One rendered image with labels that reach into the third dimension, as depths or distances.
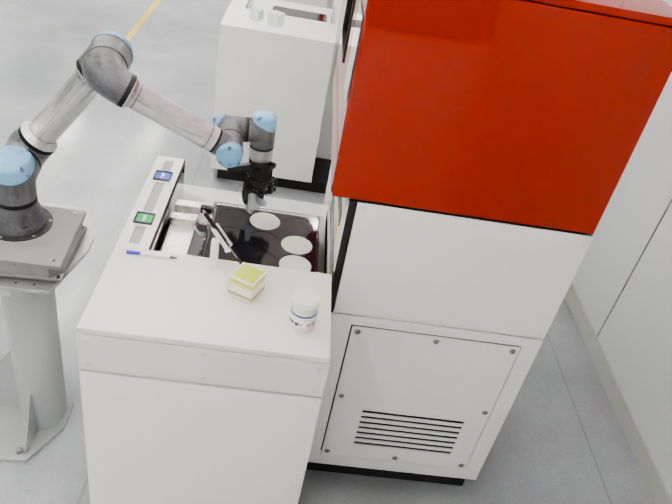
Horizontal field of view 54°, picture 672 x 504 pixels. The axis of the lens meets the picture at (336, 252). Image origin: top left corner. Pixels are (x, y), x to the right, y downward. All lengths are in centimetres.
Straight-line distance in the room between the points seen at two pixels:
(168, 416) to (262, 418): 25
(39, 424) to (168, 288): 107
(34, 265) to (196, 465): 73
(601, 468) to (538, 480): 31
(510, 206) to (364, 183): 40
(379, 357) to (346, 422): 33
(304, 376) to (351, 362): 47
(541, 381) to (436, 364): 120
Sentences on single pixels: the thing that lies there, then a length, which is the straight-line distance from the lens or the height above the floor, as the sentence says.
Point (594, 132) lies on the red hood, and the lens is 180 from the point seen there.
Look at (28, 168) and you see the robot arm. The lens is 206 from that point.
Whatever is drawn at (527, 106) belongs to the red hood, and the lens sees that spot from 172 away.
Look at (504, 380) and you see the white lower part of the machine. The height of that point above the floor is 62.
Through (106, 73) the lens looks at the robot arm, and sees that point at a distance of 187.
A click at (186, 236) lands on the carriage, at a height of 88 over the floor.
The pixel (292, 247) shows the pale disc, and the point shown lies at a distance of 211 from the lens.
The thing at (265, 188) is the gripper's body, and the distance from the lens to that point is 213.
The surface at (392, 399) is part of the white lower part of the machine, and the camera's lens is 229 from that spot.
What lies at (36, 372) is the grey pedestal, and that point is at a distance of 252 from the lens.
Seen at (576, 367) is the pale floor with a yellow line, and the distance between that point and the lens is 349.
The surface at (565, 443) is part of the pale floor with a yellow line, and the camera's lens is 311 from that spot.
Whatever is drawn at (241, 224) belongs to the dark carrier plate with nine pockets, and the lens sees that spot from 218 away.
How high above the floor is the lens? 213
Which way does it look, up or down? 35 degrees down
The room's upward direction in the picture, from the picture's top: 12 degrees clockwise
